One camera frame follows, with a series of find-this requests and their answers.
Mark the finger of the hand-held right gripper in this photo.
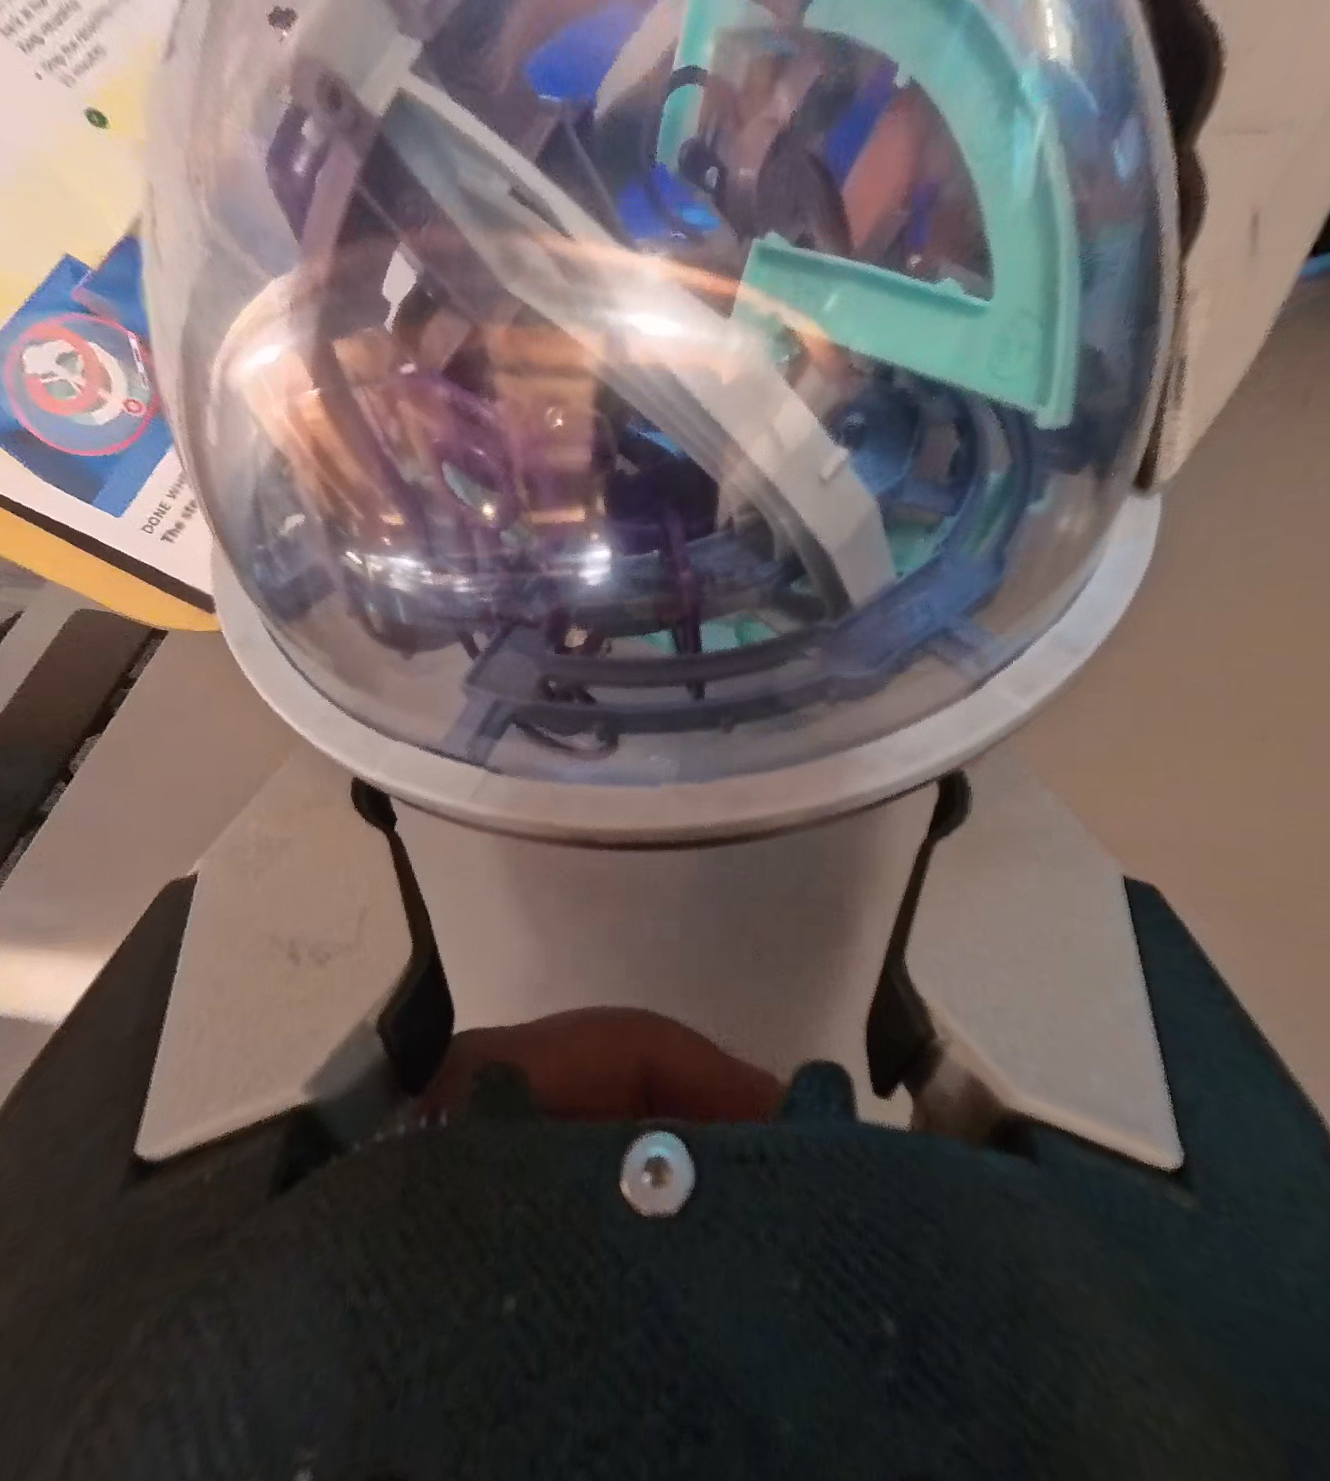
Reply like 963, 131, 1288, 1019
1128, 0, 1330, 500

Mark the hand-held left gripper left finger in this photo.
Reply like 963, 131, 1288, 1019
133, 751, 458, 1166

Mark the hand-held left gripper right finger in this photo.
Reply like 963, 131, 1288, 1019
864, 768, 1188, 1171

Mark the clear maze ball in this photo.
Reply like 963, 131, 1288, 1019
137, 0, 1190, 848

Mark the printed instruction sheet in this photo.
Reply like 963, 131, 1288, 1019
0, 0, 218, 615

